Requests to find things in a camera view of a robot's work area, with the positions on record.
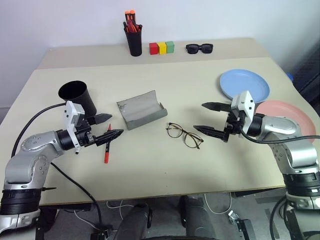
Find metal caster bracket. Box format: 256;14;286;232
227;210;256;240

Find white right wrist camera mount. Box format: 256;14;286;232
230;90;257;137

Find empty black cup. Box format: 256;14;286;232
57;80;98;119

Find black sunglasses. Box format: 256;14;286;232
185;43;214;55

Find red handled screwdriver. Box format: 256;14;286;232
126;20;140;33

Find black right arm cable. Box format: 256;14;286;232
238;124;320;145

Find black table frame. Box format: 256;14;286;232
34;188;287;240

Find yellow cube block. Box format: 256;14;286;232
157;41;168;55

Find blue plate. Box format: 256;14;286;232
219;68;271;104

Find black case beside table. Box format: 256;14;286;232
291;41;320;105

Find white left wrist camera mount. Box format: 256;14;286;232
61;100;87;155

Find red and black marker pen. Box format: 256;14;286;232
103;123;113;164

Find grey open glasses case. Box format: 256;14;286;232
116;90;168;131

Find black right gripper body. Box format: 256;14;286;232
223;109;247;144

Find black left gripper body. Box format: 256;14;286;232
74;117;99;149

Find dark rounded robot leg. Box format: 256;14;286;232
178;194;214;240
115;203;154;240

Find black looped floor cable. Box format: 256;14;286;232
270;198;290;240

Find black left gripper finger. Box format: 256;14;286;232
92;113;113;126
95;129;125;147

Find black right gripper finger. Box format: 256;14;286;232
193;125;226;141
201;101;233;113

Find white floor cable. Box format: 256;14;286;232
203;192;233;216
73;199;136;230

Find black tool holder cup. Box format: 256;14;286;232
124;24;144;57

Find tortoiseshell round eyeglasses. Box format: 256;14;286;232
165;121;205;151

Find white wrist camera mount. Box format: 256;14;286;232
61;100;87;155
230;90;257;137

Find pink plate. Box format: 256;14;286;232
254;99;317;146

